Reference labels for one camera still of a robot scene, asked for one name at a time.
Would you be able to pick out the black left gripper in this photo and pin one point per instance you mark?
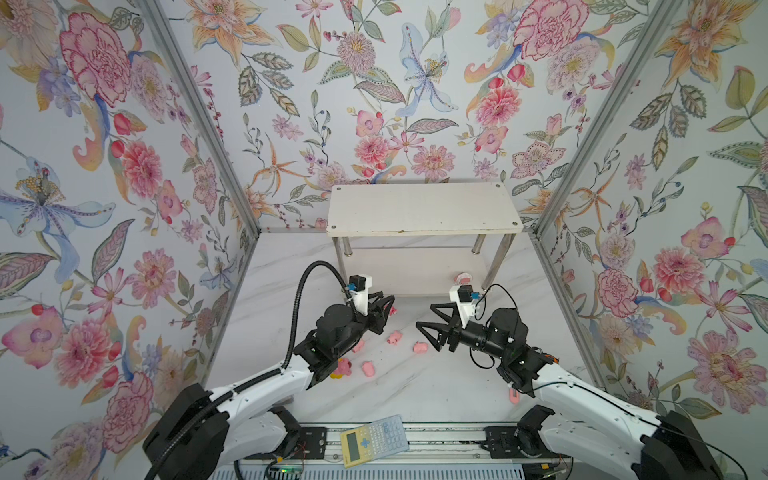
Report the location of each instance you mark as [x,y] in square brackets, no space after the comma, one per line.
[375,316]

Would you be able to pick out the pink white round figurine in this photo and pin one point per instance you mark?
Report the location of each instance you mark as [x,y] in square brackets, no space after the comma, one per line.
[463,278]

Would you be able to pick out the yellow blue calculator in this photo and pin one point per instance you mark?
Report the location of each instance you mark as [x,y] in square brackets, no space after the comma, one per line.
[374,441]

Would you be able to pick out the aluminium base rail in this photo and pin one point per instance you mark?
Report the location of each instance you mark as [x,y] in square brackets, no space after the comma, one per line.
[428,443]

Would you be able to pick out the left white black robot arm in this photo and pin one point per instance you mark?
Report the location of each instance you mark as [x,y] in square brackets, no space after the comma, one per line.
[204,429]

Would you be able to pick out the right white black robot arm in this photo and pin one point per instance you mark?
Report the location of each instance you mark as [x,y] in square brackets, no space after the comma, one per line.
[570,417]

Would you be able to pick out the pink bear with yellow flower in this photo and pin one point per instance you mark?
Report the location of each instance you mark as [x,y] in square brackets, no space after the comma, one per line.
[344,368]

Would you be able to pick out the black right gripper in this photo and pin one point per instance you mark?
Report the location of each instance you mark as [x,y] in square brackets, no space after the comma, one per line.
[455,321]

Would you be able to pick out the white two-tier shelf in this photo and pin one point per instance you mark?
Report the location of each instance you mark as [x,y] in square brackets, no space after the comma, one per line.
[483,212]

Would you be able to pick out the pink utility knife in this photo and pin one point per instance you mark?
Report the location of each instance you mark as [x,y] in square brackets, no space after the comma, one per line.
[514,396]

